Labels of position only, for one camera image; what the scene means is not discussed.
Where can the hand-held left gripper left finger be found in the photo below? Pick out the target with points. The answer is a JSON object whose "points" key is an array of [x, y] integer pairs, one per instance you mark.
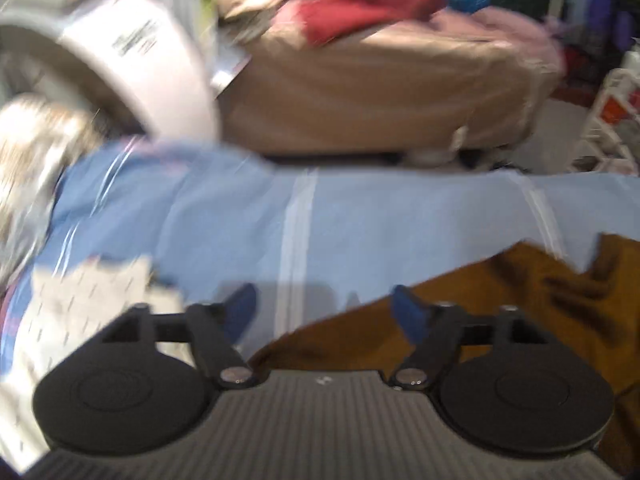
{"points": [[241, 307]]}

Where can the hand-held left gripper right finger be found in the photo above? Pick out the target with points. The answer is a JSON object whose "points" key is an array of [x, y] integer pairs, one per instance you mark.
{"points": [[407, 312]]}

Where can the brown knit garment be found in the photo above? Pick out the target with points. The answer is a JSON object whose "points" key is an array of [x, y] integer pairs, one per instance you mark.
{"points": [[500, 285]]}

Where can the light blue striped bed sheet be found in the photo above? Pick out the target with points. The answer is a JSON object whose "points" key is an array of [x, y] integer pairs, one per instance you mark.
{"points": [[375, 220]]}

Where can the white dotted cloth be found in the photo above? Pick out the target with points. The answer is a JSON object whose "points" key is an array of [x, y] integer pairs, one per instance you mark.
{"points": [[85, 290]]}

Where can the floral patterned cloth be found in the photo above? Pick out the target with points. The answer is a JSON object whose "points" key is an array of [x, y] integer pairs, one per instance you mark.
{"points": [[35, 150]]}

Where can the white curved machine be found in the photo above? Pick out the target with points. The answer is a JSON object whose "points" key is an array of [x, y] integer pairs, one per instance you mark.
{"points": [[150, 60]]}

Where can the white rack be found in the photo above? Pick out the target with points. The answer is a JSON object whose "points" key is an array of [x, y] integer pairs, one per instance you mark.
{"points": [[615, 95]]}

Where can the pink cloth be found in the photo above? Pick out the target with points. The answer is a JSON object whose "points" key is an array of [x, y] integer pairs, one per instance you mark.
{"points": [[510, 25]]}

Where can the red jacket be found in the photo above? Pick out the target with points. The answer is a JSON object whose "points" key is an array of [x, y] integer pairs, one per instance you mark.
{"points": [[370, 5]]}

